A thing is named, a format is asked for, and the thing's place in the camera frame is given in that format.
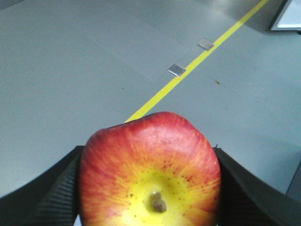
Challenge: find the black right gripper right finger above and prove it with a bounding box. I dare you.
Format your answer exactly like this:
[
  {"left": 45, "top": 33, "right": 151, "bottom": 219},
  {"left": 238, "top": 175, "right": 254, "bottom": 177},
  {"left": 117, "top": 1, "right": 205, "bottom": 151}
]
[{"left": 214, "top": 147, "right": 301, "bottom": 226}]

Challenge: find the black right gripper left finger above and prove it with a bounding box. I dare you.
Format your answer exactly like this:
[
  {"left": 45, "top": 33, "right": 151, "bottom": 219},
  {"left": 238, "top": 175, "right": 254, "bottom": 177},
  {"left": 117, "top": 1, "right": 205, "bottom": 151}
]
[{"left": 0, "top": 146, "right": 83, "bottom": 226}]

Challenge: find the red yellow apple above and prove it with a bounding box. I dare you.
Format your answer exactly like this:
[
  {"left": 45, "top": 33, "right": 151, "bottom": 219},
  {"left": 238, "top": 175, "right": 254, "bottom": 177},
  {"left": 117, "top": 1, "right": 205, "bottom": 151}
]
[{"left": 79, "top": 112, "right": 222, "bottom": 226}]

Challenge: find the metal floor plate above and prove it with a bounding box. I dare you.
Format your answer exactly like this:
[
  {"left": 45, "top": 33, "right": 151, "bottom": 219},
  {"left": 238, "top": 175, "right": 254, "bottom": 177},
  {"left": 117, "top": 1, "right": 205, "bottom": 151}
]
[
  {"left": 197, "top": 39, "right": 214, "bottom": 51},
  {"left": 167, "top": 64, "right": 186, "bottom": 78}
]

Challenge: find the metal floor plate near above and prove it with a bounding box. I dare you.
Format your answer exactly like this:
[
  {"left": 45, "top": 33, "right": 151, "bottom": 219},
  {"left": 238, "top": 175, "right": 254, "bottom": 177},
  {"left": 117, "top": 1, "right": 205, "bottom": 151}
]
[{"left": 167, "top": 64, "right": 186, "bottom": 78}]

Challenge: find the metal floor plate far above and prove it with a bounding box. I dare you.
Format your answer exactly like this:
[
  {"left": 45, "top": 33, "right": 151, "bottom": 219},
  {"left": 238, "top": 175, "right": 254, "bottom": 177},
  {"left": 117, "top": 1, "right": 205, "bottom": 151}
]
[{"left": 197, "top": 39, "right": 214, "bottom": 51}]

